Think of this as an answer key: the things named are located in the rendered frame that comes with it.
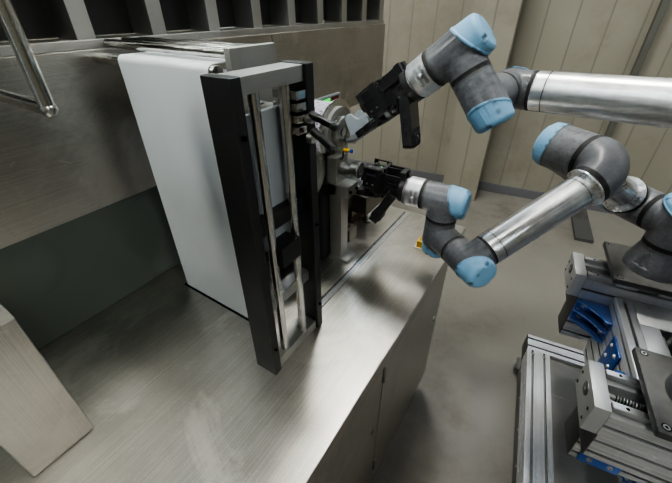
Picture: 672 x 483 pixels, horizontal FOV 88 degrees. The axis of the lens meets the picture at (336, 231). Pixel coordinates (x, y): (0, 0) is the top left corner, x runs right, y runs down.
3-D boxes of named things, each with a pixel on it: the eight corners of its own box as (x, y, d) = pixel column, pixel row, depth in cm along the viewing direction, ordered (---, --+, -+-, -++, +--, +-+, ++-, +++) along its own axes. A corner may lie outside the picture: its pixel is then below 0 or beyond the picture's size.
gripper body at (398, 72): (368, 92, 81) (409, 58, 73) (388, 124, 82) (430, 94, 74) (352, 98, 76) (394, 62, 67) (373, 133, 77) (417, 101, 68)
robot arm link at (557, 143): (649, 234, 109) (563, 173, 82) (605, 212, 121) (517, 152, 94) (680, 202, 105) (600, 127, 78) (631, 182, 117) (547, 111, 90)
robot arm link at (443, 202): (459, 229, 82) (466, 197, 77) (415, 216, 87) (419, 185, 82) (468, 215, 87) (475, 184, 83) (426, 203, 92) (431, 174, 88)
